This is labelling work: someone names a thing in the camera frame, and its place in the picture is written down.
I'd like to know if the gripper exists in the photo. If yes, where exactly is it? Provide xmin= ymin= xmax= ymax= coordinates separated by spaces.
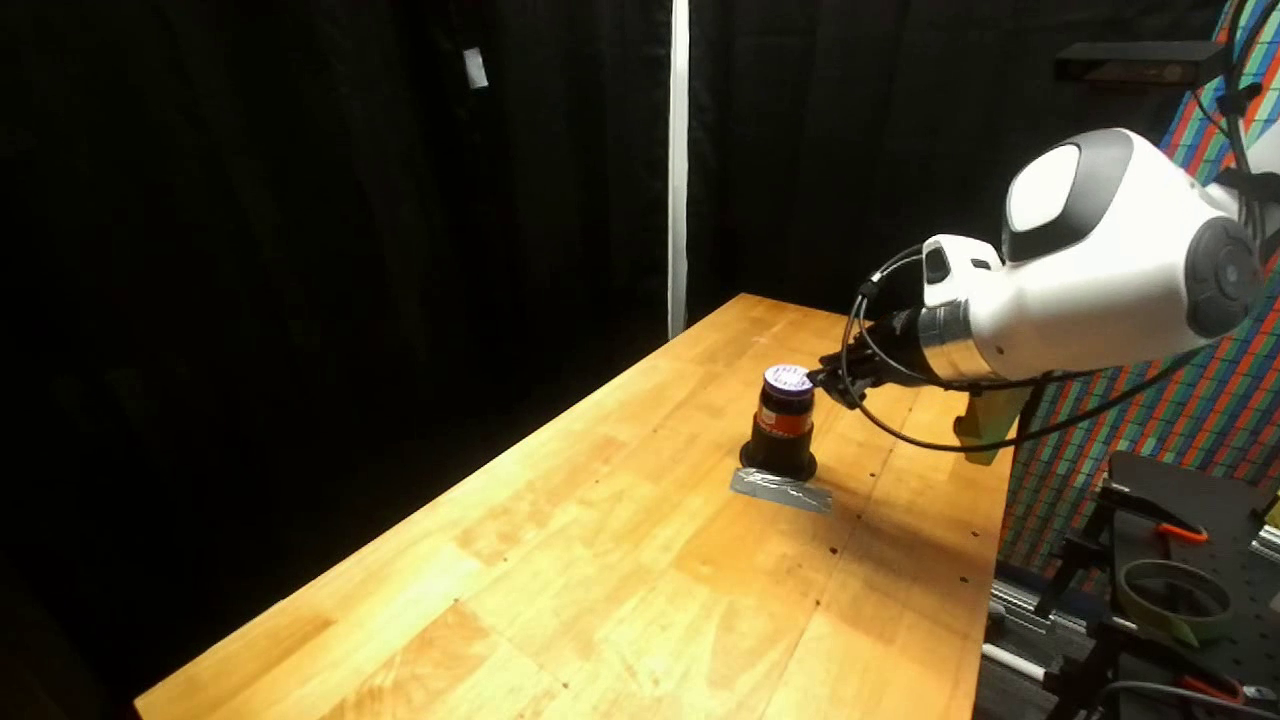
xmin=804 ymin=306 xmax=927 ymax=412

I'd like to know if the strip of silver tape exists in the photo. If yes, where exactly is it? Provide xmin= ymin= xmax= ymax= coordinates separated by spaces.
xmin=729 ymin=467 xmax=835 ymax=515

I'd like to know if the olive green block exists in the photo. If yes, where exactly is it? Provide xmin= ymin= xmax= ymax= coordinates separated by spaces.
xmin=952 ymin=384 xmax=1035 ymax=467

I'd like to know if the white pole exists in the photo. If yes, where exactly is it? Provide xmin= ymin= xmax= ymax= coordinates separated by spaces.
xmin=667 ymin=0 xmax=692 ymax=342

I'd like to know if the white rod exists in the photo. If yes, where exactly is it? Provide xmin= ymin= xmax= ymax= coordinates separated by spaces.
xmin=980 ymin=642 xmax=1053 ymax=687

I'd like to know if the colourful patterned panel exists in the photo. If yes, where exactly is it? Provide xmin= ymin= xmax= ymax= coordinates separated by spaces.
xmin=998 ymin=0 xmax=1280 ymax=583

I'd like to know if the roll of green tape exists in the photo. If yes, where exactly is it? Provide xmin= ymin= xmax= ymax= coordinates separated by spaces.
xmin=1114 ymin=557 xmax=1235 ymax=648

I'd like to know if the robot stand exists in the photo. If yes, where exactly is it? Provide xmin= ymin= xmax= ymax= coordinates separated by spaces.
xmin=985 ymin=450 xmax=1280 ymax=720

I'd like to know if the black curtain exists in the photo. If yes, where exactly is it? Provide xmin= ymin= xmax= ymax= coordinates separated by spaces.
xmin=0 ymin=0 xmax=1236 ymax=701

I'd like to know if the orange handled clamp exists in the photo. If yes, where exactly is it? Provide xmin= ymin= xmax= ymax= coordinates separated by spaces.
xmin=1098 ymin=482 xmax=1212 ymax=547

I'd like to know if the camera on mount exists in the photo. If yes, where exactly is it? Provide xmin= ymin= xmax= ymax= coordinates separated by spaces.
xmin=1054 ymin=40 xmax=1229 ymax=93

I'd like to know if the grey cable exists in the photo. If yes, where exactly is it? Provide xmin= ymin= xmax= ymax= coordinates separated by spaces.
xmin=1092 ymin=679 xmax=1280 ymax=720

